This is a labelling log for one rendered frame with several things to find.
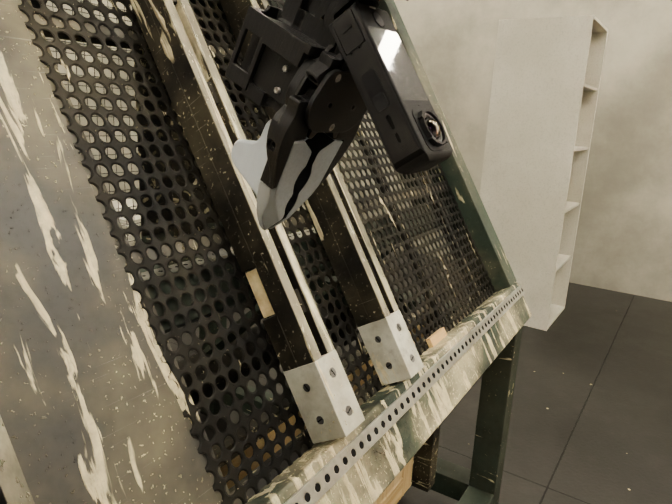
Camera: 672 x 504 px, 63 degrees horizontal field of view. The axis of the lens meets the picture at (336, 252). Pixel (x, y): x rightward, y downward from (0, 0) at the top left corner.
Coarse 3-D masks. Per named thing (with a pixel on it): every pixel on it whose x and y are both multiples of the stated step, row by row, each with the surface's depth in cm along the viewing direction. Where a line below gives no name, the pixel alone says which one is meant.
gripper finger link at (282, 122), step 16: (304, 96) 37; (288, 112) 36; (304, 112) 37; (272, 128) 37; (288, 128) 37; (304, 128) 38; (272, 144) 38; (288, 144) 38; (272, 160) 38; (272, 176) 39
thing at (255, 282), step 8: (248, 272) 89; (256, 272) 88; (248, 280) 89; (256, 280) 88; (256, 288) 89; (256, 296) 89; (264, 296) 88; (264, 304) 88; (264, 312) 89; (272, 312) 88
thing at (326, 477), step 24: (504, 312) 156; (480, 336) 138; (456, 360) 124; (432, 384) 112; (408, 408) 103; (360, 432) 90; (384, 432) 94; (336, 456) 83; (360, 456) 88; (312, 480) 78; (336, 480) 82
